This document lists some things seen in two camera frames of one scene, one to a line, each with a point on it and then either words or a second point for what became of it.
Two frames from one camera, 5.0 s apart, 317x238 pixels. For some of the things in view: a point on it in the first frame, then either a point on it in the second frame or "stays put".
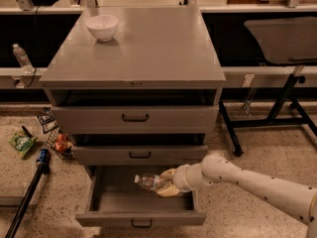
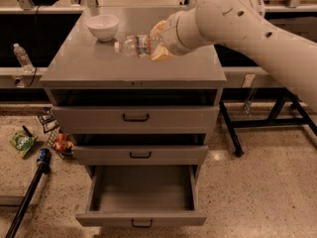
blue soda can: x=44 y=156 stays put
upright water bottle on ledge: x=23 y=59 stays put
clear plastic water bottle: x=150 y=181 -> x=136 y=45
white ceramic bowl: x=103 y=27 stays put
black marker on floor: x=27 y=132 stays put
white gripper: x=180 y=178 -> x=169 y=34
